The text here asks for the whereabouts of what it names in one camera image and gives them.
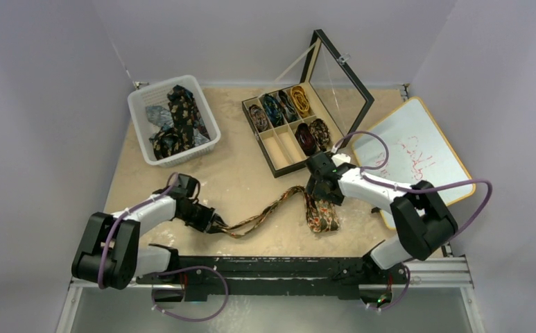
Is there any paisley orange green tie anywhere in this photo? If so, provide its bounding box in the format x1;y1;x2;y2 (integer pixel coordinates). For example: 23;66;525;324
218;185;340;239

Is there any black tie organizer box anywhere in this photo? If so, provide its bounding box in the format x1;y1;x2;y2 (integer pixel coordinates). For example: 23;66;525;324
241;29;374;178

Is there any white plastic basket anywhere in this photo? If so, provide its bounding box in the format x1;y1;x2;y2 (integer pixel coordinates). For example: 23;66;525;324
128;75;221;167

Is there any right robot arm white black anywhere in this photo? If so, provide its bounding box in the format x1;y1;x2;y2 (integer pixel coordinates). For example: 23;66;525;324
306;152;458;282

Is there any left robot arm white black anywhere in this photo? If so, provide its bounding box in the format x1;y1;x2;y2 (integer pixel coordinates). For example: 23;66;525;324
71;173;227;290

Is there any rolled dark red tie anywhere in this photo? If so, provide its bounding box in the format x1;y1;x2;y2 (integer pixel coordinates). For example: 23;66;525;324
294;123;317;156

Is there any rolled brown dotted tie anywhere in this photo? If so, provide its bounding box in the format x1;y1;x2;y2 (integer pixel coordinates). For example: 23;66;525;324
309;118;331;151

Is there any rolled dark grey tie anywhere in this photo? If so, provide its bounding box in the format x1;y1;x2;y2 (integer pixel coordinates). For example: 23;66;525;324
277;89;298;122

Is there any black floral tie in basket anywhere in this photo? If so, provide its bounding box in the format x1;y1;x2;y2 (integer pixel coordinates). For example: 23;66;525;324
149;85;210;160

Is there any rolled yellow tie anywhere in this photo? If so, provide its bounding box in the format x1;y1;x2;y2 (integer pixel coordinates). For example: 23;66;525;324
289;85;311;119

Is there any rolled blue tie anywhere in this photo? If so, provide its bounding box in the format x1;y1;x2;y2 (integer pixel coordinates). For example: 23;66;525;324
262;94;284;127

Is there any yellow framed whiteboard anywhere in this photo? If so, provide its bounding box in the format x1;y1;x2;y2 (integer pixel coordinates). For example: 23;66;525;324
351;96;476;231

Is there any rolled brown patterned tie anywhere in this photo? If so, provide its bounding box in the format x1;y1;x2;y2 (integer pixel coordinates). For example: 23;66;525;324
249;104;270;133

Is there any grey blue tie in basket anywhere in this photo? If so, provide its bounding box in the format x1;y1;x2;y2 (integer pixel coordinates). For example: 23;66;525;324
146;105;174;128

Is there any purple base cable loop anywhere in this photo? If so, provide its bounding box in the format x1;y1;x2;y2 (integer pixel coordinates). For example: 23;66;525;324
150;264;230;323

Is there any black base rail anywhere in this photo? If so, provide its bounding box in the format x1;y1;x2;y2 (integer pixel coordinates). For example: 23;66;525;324
137;255;407;302

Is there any aluminium frame rail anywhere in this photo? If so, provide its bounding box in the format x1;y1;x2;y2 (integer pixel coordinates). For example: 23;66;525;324
70;255;475;291

